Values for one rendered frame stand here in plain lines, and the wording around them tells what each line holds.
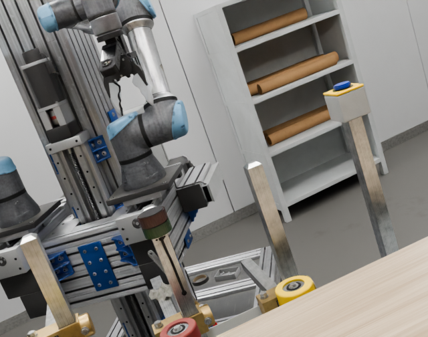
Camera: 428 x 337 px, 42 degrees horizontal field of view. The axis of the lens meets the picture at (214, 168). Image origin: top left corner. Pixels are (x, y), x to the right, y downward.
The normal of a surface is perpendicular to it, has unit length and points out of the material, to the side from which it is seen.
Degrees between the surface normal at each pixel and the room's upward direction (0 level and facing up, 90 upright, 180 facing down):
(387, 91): 90
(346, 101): 90
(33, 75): 90
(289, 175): 90
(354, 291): 0
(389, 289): 0
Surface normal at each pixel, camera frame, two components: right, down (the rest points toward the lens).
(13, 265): -0.14, 0.30
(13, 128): 0.35, 0.12
